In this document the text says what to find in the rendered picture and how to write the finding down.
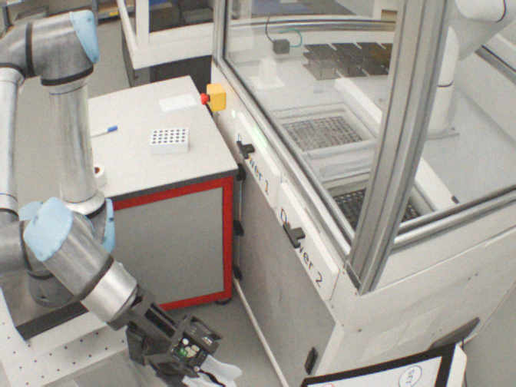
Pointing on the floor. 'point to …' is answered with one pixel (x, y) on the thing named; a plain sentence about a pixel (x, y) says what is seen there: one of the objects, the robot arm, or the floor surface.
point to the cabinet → (419, 312)
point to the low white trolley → (167, 194)
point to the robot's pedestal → (114, 371)
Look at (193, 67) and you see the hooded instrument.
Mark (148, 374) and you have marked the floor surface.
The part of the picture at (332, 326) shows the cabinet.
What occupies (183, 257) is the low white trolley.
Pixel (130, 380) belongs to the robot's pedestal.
